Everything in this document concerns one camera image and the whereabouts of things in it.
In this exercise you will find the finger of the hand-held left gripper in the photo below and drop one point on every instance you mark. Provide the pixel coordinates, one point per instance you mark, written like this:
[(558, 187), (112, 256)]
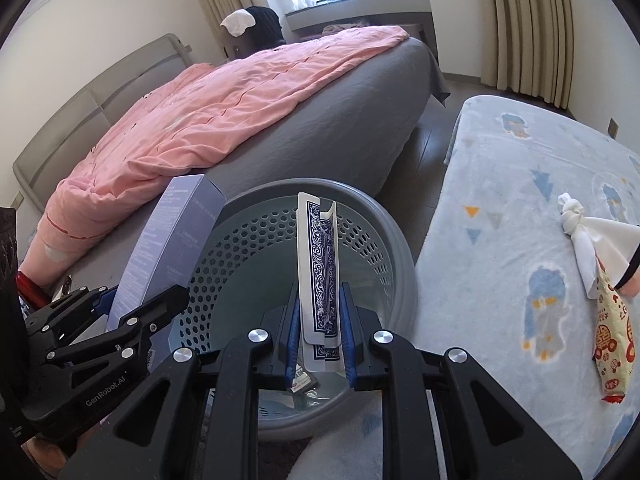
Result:
[(160, 310), (75, 310)]

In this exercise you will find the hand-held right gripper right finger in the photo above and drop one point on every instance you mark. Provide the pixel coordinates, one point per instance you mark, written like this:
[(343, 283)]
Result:
[(350, 355)]

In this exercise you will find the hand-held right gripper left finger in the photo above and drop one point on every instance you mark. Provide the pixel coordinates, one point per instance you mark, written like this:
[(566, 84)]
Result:
[(291, 355)]

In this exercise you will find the long lavender box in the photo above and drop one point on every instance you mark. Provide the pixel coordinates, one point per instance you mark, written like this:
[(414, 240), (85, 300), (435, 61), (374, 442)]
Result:
[(175, 230)]

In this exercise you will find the blue patterned card box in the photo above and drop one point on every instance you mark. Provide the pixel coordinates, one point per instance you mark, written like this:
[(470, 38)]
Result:
[(320, 260)]

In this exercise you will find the grey perforated wastebasket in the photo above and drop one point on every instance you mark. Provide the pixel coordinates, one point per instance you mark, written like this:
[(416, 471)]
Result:
[(385, 240)]

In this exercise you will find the small printed wrapper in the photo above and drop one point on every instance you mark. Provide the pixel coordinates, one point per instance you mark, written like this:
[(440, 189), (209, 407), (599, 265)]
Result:
[(305, 380)]

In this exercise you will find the red object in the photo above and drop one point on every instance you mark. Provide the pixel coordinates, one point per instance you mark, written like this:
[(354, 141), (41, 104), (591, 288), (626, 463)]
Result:
[(30, 287)]

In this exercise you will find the grey headboard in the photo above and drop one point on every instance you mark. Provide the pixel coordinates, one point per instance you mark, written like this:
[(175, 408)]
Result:
[(75, 125)]

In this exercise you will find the bed with pink blanket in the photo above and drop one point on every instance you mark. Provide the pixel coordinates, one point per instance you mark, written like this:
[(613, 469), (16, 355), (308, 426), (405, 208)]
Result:
[(200, 110)]

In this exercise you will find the cream and red snack packet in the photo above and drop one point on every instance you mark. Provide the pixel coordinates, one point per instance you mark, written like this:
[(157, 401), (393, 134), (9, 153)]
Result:
[(612, 345)]

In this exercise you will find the knotted white bag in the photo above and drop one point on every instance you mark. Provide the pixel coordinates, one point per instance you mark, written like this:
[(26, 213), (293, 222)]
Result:
[(575, 215)]

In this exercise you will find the white cloth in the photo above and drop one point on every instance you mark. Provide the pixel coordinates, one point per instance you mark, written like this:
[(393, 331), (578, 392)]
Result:
[(237, 22)]

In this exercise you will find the dark chair with white cloth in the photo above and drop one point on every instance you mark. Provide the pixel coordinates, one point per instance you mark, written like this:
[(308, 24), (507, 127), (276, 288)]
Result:
[(267, 27)]

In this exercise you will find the grey windowsill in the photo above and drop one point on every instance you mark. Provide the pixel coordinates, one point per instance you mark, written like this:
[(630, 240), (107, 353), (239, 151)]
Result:
[(380, 2)]

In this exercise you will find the wall socket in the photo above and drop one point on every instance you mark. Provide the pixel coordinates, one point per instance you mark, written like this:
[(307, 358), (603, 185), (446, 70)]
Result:
[(613, 127)]

